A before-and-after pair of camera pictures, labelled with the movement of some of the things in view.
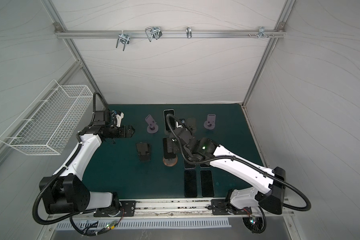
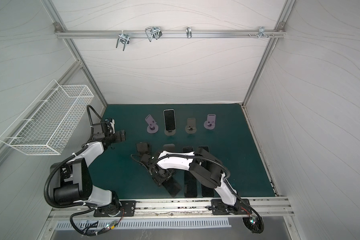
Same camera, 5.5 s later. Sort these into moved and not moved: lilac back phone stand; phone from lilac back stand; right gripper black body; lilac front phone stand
Moved: right gripper black body
Not moved: phone from lilac back stand; lilac front phone stand; lilac back phone stand
